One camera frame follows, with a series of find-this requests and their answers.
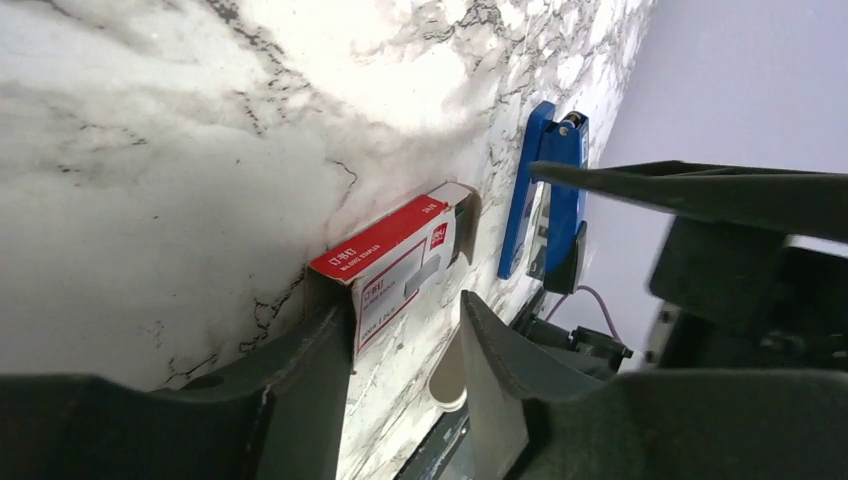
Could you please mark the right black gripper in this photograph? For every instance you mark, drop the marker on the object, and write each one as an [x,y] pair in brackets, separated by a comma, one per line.
[735,296]

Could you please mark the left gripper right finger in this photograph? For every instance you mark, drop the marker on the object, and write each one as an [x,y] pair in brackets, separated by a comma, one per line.
[534,417]

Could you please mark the red staple box sleeve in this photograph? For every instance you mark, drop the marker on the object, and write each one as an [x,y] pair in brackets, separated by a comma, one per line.
[382,270]

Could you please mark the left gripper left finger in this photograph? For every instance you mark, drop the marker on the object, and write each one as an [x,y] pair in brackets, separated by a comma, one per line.
[276,413]

